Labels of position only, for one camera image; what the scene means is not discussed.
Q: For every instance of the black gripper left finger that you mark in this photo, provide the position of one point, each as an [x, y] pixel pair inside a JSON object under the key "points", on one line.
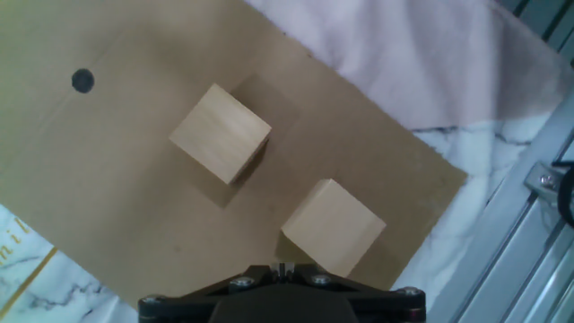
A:
{"points": [[179, 307]]}

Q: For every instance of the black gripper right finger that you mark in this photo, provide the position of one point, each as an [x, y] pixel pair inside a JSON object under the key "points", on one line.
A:
{"points": [[390, 307]]}

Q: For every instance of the light wooden cube block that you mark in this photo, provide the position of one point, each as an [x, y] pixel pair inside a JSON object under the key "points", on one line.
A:
{"points": [[220, 133], [334, 226]]}

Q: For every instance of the black round dot mark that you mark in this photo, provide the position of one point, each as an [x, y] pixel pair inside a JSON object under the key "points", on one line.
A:
{"points": [[83, 81]]}

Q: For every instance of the brown cardboard sheet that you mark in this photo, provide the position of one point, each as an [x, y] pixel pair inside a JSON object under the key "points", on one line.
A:
{"points": [[134, 202]]}

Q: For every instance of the black pole clamp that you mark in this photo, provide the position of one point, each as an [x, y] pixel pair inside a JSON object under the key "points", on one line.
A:
{"points": [[566, 197]]}

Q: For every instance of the marble pattern cloth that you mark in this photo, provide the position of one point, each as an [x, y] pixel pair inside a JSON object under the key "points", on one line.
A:
{"points": [[403, 67]]}

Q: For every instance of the silver angle bracket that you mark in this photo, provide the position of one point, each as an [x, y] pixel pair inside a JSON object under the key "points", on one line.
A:
{"points": [[540, 181]]}

